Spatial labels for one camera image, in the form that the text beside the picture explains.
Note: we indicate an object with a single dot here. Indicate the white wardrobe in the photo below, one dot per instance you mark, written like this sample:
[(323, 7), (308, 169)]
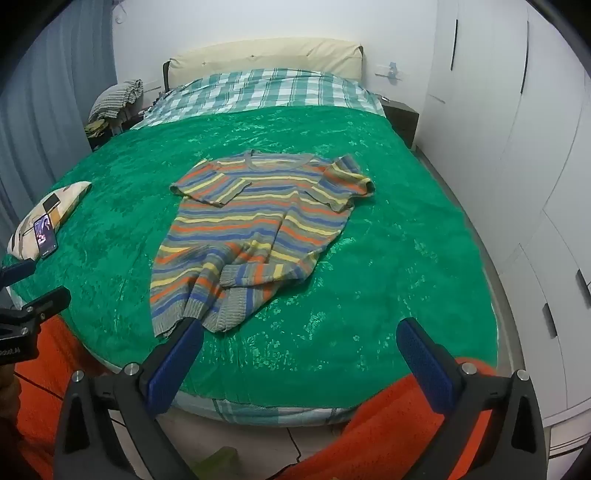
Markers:
[(508, 138)]

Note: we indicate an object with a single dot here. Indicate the grey striped cloth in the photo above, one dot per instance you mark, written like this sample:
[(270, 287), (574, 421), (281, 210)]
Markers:
[(115, 97)]

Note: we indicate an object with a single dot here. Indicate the dark wooden nightstand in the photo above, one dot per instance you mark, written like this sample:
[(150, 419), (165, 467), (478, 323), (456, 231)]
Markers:
[(401, 122)]

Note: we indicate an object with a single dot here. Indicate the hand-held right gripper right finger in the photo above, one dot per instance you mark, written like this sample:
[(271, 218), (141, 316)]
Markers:
[(427, 364)]

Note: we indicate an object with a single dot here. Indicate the dark bedside table with clothes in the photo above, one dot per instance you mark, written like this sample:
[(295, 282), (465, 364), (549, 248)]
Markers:
[(99, 143)]

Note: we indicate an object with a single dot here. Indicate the striped knit sweater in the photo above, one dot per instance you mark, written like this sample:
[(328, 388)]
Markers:
[(258, 217)]

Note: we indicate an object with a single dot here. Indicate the patterned cream pillow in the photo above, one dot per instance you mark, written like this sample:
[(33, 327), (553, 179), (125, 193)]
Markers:
[(69, 198)]

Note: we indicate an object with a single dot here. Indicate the green plaid bed sheet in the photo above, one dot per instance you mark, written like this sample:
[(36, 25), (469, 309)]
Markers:
[(277, 90)]

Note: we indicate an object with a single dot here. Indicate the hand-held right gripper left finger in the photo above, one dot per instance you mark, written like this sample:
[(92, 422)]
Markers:
[(175, 364)]

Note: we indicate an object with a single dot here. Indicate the black smartphone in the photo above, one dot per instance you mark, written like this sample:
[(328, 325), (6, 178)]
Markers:
[(45, 237)]

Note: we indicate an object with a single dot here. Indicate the yellow green cloth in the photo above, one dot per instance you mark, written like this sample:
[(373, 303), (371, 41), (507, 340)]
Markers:
[(96, 128)]

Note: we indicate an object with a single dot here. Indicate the bed mattress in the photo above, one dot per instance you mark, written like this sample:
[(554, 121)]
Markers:
[(277, 413)]

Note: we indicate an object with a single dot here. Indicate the white wall socket blue plug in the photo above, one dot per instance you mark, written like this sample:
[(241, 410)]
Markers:
[(391, 73)]

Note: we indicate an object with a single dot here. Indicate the grey blue curtain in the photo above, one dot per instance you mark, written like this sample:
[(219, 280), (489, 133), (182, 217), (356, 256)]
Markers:
[(55, 115)]

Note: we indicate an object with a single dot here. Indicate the cream padded headboard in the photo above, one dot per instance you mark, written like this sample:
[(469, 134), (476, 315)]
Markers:
[(258, 55)]

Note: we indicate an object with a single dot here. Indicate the green floral bedspread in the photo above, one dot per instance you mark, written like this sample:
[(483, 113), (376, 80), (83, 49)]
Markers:
[(392, 254)]

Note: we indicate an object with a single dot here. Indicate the small black phone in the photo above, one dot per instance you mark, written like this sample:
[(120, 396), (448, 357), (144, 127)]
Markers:
[(51, 203)]

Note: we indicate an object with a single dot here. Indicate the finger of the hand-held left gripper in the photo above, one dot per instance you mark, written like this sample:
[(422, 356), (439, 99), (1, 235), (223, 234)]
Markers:
[(44, 302), (16, 273)]

